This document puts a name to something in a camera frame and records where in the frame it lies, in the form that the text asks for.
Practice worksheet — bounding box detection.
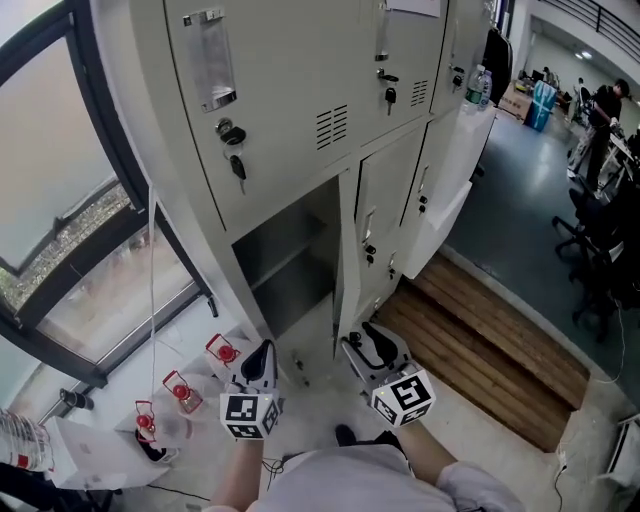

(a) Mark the person's right forearm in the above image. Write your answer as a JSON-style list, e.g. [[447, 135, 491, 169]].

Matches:
[[396, 423, 525, 512]]

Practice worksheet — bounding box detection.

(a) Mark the person's left forearm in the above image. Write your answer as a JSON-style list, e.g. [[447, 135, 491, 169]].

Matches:
[[212, 438, 267, 512]]

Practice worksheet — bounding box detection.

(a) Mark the white desk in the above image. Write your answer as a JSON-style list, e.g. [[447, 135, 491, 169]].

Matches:
[[606, 133, 640, 182]]

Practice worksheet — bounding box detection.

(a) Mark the black floor cable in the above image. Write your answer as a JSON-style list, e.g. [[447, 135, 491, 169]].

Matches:
[[261, 451, 297, 477]]

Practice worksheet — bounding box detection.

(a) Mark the black window frame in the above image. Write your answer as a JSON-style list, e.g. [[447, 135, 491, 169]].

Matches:
[[0, 0, 221, 392]]

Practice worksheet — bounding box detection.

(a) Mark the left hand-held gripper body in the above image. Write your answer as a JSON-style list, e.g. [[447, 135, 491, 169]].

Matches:
[[219, 374, 285, 442]]

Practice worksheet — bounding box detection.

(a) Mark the white blind cord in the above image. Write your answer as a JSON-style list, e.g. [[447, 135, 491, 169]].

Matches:
[[148, 183, 159, 451]]

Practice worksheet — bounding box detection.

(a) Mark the black office chair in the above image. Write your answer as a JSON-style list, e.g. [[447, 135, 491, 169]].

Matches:
[[569, 199, 640, 344], [551, 174, 627, 262]]

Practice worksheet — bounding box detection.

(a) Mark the white cable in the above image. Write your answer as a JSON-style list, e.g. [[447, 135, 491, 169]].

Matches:
[[588, 303, 630, 387]]

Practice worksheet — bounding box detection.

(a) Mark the white low table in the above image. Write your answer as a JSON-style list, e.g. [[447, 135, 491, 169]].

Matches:
[[113, 327, 262, 452]]

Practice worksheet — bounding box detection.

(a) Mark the brown cardboard box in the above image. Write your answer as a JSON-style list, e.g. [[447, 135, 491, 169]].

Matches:
[[499, 82, 534, 124]]

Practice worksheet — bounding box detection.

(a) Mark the white cardboard box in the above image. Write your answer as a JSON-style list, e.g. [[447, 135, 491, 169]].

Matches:
[[48, 416, 152, 492]]

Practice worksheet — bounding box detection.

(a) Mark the dark metal railing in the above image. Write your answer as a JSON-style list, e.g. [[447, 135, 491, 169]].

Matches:
[[538, 0, 640, 47]]

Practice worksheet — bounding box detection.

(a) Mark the white metal rack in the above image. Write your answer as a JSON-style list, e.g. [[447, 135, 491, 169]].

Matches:
[[603, 411, 640, 492]]

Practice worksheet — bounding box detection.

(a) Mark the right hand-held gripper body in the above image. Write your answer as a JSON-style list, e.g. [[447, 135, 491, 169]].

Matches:
[[349, 349, 435, 429]]

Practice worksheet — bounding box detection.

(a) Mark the black sneaker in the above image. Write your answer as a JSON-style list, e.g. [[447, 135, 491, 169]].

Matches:
[[134, 427, 180, 466]]

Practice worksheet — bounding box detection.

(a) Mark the black flask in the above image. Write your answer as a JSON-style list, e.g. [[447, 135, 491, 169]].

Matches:
[[58, 387, 96, 413]]

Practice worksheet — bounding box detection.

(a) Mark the black jacket on chair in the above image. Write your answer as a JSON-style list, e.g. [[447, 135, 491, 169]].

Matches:
[[482, 27, 515, 109]]

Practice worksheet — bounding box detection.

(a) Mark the clear water bottle green label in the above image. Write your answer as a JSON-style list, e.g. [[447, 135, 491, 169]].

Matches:
[[459, 63, 489, 116]]

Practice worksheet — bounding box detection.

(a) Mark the pack of clear bottles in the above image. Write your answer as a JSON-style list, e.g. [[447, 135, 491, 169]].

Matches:
[[0, 407, 55, 473]]

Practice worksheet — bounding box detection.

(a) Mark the person's light shirt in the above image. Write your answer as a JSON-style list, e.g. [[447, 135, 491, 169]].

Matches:
[[257, 446, 417, 512]]

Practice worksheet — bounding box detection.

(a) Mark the white locker cabinet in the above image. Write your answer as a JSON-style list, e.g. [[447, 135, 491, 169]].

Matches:
[[128, 0, 489, 389]]

